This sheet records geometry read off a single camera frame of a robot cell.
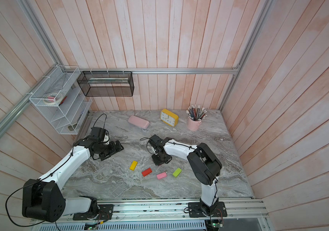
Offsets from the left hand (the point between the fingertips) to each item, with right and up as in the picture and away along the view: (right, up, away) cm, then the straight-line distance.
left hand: (118, 152), depth 84 cm
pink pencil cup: (+50, +16, +20) cm, 56 cm away
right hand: (+24, -7, +7) cm, 26 cm away
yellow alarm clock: (+32, +22, +22) cm, 45 cm away
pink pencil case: (+8, +19, +27) cm, 34 cm away
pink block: (+26, -14, +1) cm, 30 cm away
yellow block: (+8, -10, +6) cm, 14 cm away
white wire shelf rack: (-26, +21, -6) cm, 34 cm away
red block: (+17, -13, +4) cm, 22 cm away
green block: (+36, -13, +2) cm, 38 cm away
